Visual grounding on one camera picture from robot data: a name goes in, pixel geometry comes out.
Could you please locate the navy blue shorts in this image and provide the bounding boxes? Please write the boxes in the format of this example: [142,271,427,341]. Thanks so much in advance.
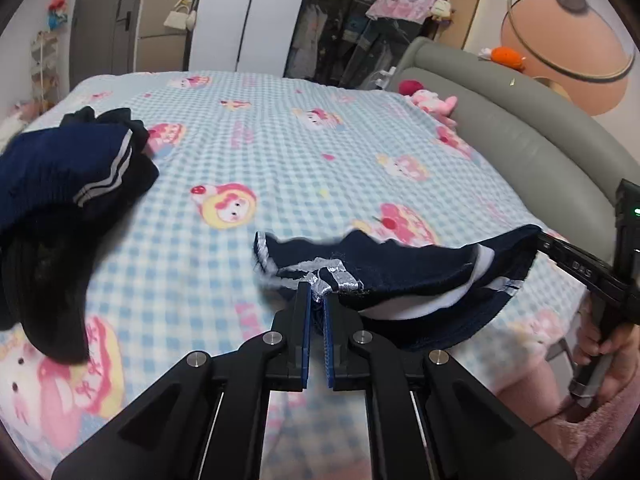
[253,224,541,351]

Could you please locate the dark clothes pile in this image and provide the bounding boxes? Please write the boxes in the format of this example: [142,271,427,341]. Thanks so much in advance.
[1,106,160,364]

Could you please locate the person's right hand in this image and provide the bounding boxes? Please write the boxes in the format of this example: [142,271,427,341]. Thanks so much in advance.
[574,296,639,406]

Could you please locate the grey padded headboard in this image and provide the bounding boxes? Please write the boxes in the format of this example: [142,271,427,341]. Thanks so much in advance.
[387,37,639,261]

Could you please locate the pink plush toy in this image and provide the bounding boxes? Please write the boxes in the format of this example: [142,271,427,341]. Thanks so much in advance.
[398,79,458,127]

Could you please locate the orange plush toy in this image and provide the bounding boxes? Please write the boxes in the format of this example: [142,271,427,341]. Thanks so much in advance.
[478,47,526,72]

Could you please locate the pink hanging garment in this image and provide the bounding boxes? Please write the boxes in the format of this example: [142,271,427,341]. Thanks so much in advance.
[366,0,436,25]

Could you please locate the open dark closet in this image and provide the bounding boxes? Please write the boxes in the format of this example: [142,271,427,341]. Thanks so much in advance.
[284,0,425,89]

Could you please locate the beige cabinet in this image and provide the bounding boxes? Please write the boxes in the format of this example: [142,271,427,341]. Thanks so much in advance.
[134,0,191,72]

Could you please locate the white shelf rack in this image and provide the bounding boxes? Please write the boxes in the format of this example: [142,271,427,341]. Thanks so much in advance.
[30,32,60,114]

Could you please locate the grey door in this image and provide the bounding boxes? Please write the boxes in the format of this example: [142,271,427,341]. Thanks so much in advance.
[70,0,141,88]

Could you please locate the white handbag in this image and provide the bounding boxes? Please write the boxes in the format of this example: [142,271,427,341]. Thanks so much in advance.
[164,3,198,32]

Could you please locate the white wardrobe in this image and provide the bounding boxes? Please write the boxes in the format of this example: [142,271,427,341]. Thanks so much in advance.
[189,0,303,77]

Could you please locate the red blue plush toy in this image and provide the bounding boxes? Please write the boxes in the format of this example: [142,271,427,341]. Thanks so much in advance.
[47,0,68,32]

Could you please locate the round orange wall decoration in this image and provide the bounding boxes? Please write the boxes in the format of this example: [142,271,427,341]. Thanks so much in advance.
[500,0,636,116]

